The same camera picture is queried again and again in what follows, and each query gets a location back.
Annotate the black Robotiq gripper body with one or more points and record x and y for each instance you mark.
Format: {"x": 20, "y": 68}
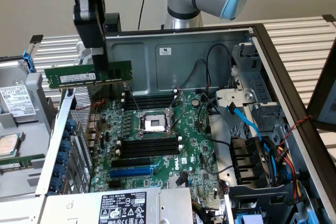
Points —
{"x": 97, "y": 24}

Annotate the silver metal disk bay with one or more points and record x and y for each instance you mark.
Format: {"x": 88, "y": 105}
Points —
{"x": 262, "y": 111}

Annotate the open metal PC case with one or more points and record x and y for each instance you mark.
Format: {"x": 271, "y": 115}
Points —
{"x": 223, "y": 35}

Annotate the short black expansion slot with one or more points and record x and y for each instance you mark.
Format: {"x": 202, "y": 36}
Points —
{"x": 116, "y": 184}

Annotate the white sticker label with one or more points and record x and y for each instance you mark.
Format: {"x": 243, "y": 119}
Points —
{"x": 165, "y": 51}

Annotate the metal socket cover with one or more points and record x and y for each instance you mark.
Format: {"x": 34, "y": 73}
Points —
{"x": 170, "y": 119}

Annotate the black plastic fan shroud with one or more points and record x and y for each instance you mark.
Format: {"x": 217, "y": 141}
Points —
{"x": 244, "y": 155}

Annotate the blue plastic disk rail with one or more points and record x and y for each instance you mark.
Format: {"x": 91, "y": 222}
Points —
{"x": 29, "y": 61}

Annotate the CPU socket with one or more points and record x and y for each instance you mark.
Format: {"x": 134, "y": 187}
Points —
{"x": 153, "y": 123}

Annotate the green motherboard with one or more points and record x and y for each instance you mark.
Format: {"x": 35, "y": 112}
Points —
{"x": 189, "y": 129}

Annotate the black box with port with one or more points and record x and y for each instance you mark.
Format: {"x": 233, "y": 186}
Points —
{"x": 113, "y": 20}

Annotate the grey disk bay bracket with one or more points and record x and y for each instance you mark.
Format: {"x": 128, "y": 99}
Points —
{"x": 236, "y": 95}

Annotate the grey parts rack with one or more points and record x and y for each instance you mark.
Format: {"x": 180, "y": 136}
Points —
{"x": 36, "y": 134}

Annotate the silver CPU chip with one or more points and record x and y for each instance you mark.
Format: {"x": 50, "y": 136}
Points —
{"x": 8, "y": 145}

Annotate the round coin battery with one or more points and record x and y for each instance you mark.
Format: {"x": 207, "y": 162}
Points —
{"x": 194, "y": 101}

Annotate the dark framed panel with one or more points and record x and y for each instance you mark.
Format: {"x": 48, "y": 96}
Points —
{"x": 319, "y": 90}

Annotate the long black expansion slot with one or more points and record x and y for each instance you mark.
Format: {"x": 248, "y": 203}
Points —
{"x": 131, "y": 162}

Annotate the black RAM slot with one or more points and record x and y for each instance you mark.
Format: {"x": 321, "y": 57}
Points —
{"x": 149, "y": 141}
{"x": 152, "y": 97}
{"x": 149, "y": 145}
{"x": 152, "y": 101}
{"x": 152, "y": 104}
{"x": 149, "y": 150}
{"x": 152, "y": 107}
{"x": 149, "y": 154}

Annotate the black table corner cap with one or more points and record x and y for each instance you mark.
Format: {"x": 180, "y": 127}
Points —
{"x": 329, "y": 18}

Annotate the dark grey plastic cage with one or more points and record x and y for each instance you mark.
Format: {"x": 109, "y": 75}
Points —
{"x": 262, "y": 197}

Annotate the blue expansion slot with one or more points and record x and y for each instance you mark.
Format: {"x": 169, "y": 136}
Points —
{"x": 131, "y": 172}

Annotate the thin metal locking lever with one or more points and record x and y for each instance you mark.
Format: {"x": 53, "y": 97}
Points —
{"x": 125, "y": 85}

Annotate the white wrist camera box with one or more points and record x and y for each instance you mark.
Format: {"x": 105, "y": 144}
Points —
{"x": 84, "y": 3}

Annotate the silver hard disk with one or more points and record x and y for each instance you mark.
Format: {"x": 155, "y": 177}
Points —
{"x": 15, "y": 98}

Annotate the silver power supply unit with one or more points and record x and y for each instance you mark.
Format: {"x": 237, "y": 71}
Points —
{"x": 78, "y": 208}

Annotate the blue plastic tab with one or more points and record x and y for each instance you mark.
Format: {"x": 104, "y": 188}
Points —
{"x": 249, "y": 220}

